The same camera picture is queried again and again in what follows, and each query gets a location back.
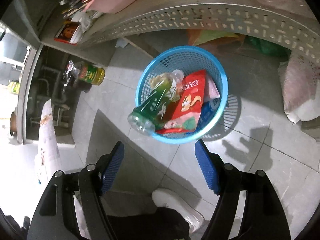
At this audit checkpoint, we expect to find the red printed box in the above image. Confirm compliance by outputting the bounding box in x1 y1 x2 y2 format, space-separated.
54 21 83 46

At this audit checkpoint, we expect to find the grey concrete counter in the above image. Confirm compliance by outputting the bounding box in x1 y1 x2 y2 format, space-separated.
0 0 83 145

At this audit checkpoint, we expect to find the green plastic bag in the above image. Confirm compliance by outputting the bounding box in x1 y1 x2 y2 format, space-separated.
246 36 288 57

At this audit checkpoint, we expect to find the blue white carton box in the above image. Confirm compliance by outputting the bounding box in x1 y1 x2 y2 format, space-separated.
197 97 222 127

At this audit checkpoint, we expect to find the copper pot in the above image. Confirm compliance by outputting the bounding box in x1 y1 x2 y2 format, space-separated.
9 107 19 137

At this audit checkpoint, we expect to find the small clear plastic bag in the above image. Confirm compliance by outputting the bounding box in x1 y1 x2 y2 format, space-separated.
79 11 94 32

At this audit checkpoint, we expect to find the yellow green dish soap bottle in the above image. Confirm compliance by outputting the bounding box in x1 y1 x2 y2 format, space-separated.
7 81 21 95

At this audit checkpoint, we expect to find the person's leg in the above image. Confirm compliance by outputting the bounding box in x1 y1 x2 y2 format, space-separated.
105 206 190 240

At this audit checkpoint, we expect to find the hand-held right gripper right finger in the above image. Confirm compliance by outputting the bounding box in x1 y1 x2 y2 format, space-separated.
195 140 292 240

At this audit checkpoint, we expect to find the cooking oil bottle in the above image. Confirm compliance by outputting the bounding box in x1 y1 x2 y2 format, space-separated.
62 60 106 87

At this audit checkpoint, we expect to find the perforated metal shelf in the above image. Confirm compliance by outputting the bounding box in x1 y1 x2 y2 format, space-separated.
40 0 320 64

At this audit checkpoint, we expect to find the red snack bag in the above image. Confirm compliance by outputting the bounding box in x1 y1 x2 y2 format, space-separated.
155 69 207 134

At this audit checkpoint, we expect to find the orange green bag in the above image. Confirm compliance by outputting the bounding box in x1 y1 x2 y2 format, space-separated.
186 29 247 53

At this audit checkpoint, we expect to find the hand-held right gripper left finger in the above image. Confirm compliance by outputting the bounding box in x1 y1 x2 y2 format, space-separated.
26 141 125 240

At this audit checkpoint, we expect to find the floral tablecloth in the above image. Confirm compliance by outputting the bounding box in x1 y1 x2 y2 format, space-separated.
34 99 90 240

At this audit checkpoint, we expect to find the blue plastic basket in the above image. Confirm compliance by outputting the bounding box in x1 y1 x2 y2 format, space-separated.
135 45 228 144

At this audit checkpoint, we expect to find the green label plastic bottle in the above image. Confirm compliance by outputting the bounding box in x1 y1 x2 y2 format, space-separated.
127 70 185 137

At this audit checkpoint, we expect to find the white sack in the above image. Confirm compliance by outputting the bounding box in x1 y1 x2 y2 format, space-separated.
277 52 320 125

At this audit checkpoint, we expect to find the person's white shoe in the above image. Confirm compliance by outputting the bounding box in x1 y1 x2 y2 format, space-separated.
152 189 205 233

